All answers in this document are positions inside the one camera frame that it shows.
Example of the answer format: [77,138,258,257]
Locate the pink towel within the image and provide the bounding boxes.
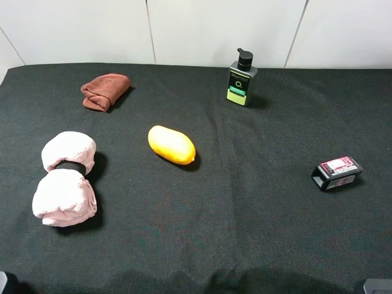
[32,131,97,227]

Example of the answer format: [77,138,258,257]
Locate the grey robot base right corner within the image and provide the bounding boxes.
[353,279,392,294]

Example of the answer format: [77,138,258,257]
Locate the grey robot base left corner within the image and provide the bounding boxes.
[0,271,18,294]

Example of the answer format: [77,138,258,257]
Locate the yellow mango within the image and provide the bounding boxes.
[148,126,196,165]

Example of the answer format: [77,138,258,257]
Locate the black tablecloth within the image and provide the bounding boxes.
[1,64,391,293]

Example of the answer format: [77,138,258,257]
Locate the grey green pump bottle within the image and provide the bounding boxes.
[226,48,258,107]

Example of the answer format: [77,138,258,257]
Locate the brown folded towel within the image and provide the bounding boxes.
[80,73,131,112]

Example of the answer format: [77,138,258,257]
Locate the black pink small box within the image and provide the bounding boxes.
[311,156,363,191]

